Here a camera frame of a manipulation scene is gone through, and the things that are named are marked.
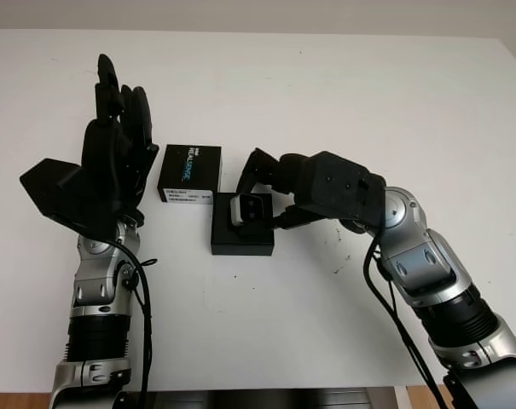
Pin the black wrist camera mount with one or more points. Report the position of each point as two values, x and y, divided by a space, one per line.
53 187
343 187

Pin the black camera box base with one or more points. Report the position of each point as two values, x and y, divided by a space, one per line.
240 247

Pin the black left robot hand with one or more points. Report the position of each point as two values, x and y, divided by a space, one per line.
104 162

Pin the black RealSense box lid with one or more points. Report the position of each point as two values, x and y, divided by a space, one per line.
206 170

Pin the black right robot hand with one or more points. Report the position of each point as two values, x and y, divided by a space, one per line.
283 170

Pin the small silver depth camera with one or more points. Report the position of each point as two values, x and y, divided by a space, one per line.
251 209

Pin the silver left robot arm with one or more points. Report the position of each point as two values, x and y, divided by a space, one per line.
95 289

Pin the dark robot torso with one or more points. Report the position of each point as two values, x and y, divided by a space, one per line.
240 400

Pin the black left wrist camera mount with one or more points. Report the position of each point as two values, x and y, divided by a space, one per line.
53 187

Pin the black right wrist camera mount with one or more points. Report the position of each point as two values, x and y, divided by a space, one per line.
343 187

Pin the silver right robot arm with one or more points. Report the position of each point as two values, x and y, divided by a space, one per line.
428 264

